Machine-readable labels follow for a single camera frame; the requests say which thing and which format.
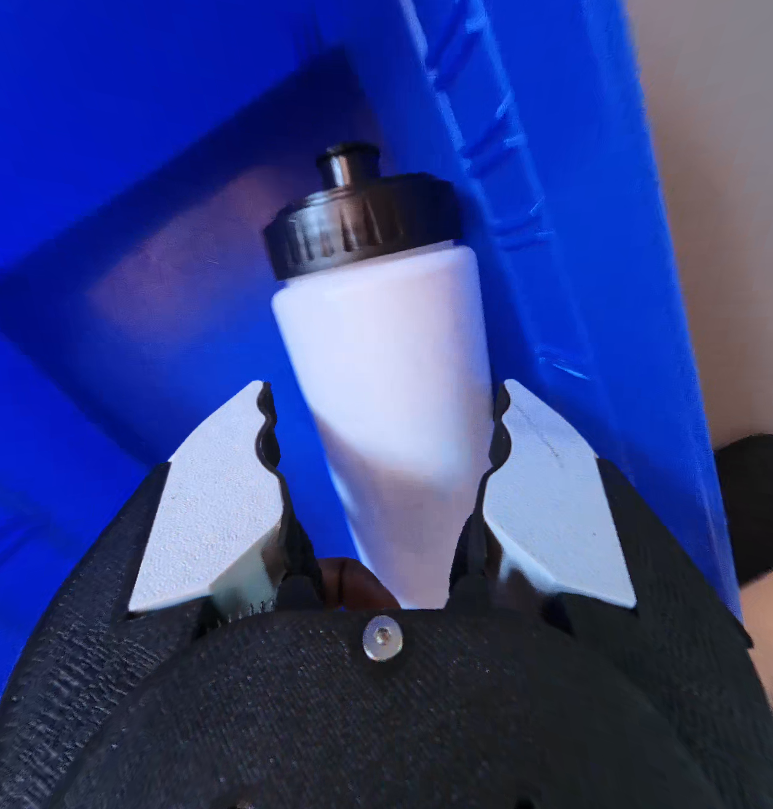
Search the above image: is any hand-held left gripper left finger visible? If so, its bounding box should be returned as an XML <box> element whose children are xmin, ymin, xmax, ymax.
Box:
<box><xmin>128</xmin><ymin>379</ymin><xmax>302</xmax><ymax>615</ymax></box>

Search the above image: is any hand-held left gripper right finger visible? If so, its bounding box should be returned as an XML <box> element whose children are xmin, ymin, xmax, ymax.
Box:
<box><xmin>473</xmin><ymin>379</ymin><xmax>637</xmax><ymax>611</ymax></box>

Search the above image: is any white plastic bottle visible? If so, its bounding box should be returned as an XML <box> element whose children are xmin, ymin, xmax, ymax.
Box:
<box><xmin>270</xmin><ymin>240</ymin><xmax>496</xmax><ymax>611</ymax></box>

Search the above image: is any black bottle lid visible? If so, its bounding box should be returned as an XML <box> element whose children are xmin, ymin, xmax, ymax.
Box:
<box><xmin>263</xmin><ymin>142</ymin><xmax>461</xmax><ymax>282</ymax></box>

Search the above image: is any blue plastic bin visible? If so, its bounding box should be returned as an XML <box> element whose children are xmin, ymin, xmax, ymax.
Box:
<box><xmin>0</xmin><ymin>0</ymin><xmax>744</xmax><ymax>734</ymax></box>

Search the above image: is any person's left hand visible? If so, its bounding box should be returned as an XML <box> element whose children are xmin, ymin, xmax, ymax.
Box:
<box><xmin>317</xmin><ymin>556</ymin><xmax>401</xmax><ymax>611</ymax></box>

